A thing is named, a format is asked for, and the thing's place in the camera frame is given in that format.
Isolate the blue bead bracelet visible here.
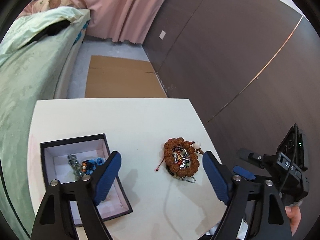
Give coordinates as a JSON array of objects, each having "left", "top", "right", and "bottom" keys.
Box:
[{"left": 81, "top": 156, "right": 104, "bottom": 176}]

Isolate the brown rudraksha bead bracelet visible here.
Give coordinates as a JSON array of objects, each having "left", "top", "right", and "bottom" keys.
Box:
[{"left": 164, "top": 137, "right": 201, "bottom": 177}]

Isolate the black jewelry box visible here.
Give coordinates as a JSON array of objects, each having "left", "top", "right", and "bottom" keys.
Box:
[{"left": 40, "top": 134, "right": 133, "bottom": 221}]

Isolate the jewelry pile on table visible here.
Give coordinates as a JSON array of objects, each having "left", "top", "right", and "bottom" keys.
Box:
[{"left": 155, "top": 137, "right": 204, "bottom": 184}]

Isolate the right hand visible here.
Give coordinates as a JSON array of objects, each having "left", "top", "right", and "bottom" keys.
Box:
[{"left": 285, "top": 206, "right": 302, "bottom": 235}]

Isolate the white table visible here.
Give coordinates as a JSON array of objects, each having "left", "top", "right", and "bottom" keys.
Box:
[{"left": 27, "top": 98, "right": 226, "bottom": 239}]

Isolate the flattened cardboard sheet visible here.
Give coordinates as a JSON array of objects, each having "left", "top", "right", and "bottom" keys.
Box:
[{"left": 85, "top": 55, "right": 167, "bottom": 98}]

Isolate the green bed blanket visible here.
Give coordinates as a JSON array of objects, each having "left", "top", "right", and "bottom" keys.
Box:
[{"left": 1, "top": 7, "right": 90, "bottom": 239}]

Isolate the black garment on bed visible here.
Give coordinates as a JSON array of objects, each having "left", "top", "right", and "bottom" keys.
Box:
[{"left": 30, "top": 20, "right": 71, "bottom": 43}]

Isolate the pink curtain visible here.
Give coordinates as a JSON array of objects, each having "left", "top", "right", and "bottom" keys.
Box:
[{"left": 71, "top": 0, "right": 165, "bottom": 44}]

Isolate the patterned pillow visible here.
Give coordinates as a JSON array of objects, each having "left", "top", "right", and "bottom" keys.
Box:
[{"left": 23, "top": 0, "right": 76, "bottom": 15}]

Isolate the grey metallic bead bracelet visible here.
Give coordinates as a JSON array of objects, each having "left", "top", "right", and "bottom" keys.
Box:
[{"left": 67, "top": 153, "right": 82, "bottom": 181}]

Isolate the white wall socket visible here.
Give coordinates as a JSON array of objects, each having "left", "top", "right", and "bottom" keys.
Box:
[{"left": 159, "top": 30, "right": 166, "bottom": 40}]

